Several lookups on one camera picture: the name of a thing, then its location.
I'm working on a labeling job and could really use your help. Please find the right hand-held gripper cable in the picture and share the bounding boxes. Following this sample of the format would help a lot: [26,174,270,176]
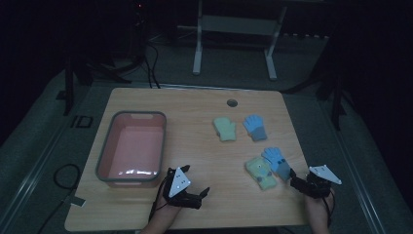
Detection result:
[320,190,336,227]

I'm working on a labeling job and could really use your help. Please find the person's left hand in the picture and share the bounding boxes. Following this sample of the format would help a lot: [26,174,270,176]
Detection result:
[152,198,183,226]

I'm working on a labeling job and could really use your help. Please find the pink basin with grey rim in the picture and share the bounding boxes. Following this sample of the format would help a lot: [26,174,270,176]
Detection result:
[94,110,168,189]

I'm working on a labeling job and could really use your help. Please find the green mitten with blue print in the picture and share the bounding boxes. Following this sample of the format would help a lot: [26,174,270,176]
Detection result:
[244,156,279,191]

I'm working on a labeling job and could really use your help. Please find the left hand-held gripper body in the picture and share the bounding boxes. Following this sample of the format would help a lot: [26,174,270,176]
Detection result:
[162,167,203,210]

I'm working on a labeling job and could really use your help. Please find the left hand-held gripper cable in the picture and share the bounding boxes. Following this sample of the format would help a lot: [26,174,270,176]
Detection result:
[148,175,169,223]

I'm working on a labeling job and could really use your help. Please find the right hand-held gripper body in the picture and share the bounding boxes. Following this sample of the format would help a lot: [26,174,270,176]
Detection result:
[300,165,343,199]

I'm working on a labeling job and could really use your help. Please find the grey tape piece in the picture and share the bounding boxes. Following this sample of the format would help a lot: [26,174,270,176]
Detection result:
[62,194,87,208]

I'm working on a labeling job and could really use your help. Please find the plain green mitten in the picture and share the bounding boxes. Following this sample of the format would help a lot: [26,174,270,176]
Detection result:
[212,116,238,142]

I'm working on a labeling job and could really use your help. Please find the white metal stand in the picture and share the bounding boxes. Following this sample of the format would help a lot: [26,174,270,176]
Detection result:
[176,0,288,82]

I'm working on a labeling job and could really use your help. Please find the black tripod stand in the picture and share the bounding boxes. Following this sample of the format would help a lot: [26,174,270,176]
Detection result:
[62,0,147,117]

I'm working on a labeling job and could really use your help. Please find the hand-held gripper cable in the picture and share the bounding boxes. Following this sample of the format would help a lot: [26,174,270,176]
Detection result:
[320,190,336,227]
[148,175,169,223]

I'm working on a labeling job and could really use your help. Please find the black floor cable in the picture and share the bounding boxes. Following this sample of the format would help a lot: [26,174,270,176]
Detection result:
[37,163,82,234]

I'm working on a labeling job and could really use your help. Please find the blue glove with grey cuff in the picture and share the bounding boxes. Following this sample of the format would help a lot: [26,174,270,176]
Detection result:
[243,113,268,142]
[261,146,292,181]

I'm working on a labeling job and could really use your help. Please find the person's right hand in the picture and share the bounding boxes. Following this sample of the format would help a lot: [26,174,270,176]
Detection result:
[304,190,335,223]

